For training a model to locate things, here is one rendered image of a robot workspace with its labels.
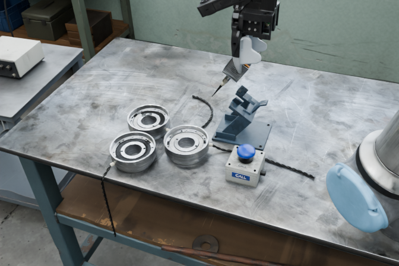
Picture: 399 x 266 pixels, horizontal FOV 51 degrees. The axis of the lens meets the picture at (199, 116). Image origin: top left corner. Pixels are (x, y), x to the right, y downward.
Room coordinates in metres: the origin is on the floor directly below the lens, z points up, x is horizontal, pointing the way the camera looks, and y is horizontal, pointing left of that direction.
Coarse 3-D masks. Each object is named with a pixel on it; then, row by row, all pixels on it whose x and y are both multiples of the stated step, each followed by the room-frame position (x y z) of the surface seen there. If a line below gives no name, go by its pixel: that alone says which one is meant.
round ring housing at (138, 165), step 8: (120, 136) 0.75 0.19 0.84; (128, 136) 0.76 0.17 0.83; (136, 136) 0.76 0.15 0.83; (144, 136) 0.75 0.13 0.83; (112, 144) 0.72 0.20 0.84; (128, 144) 0.73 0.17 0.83; (136, 144) 0.73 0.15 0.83; (152, 144) 0.72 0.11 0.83; (112, 152) 0.70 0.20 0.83; (128, 152) 0.72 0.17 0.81; (136, 152) 0.73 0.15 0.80; (152, 152) 0.69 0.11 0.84; (112, 160) 0.68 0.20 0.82; (120, 160) 0.66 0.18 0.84; (136, 160) 0.66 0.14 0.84; (144, 160) 0.67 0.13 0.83; (152, 160) 0.68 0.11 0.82; (120, 168) 0.66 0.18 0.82; (128, 168) 0.66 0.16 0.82; (136, 168) 0.66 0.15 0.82; (144, 168) 0.67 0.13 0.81
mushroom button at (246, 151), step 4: (244, 144) 0.66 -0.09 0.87; (248, 144) 0.66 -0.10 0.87; (240, 148) 0.65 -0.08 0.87; (244, 148) 0.65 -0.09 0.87; (248, 148) 0.65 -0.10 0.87; (252, 148) 0.65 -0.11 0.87; (240, 152) 0.64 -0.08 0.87; (244, 152) 0.64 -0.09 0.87; (248, 152) 0.64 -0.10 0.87; (252, 152) 0.64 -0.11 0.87; (240, 156) 0.63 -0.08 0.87; (244, 156) 0.63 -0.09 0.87; (248, 156) 0.63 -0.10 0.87; (252, 156) 0.63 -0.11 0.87
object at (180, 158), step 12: (168, 132) 0.75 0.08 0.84; (180, 132) 0.76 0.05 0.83; (192, 132) 0.76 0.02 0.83; (204, 132) 0.75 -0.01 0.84; (168, 144) 0.73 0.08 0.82; (180, 144) 0.74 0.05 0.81; (192, 144) 0.74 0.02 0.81; (204, 144) 0.72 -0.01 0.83; (168, 156) 0.70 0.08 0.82; (180, 156) 0.68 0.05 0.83; (192, 156) 0.68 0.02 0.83; (204, 156) 0.71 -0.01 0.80
